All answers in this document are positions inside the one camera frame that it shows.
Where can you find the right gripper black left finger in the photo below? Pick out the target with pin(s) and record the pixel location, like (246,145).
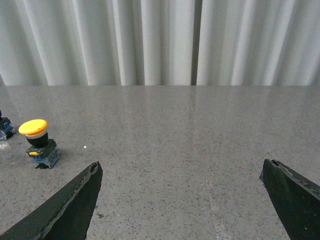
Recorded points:
(64,216)

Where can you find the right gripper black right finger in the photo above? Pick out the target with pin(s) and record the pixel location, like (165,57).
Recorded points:
(295,199)

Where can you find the yellow mushroom push button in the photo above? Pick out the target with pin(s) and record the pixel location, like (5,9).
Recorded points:
(43,150)

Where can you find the green mushroom push button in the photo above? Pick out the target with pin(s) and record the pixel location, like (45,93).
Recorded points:
(6,128)

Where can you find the white pleated curtain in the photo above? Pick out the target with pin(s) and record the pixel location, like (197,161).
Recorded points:
(160,42)

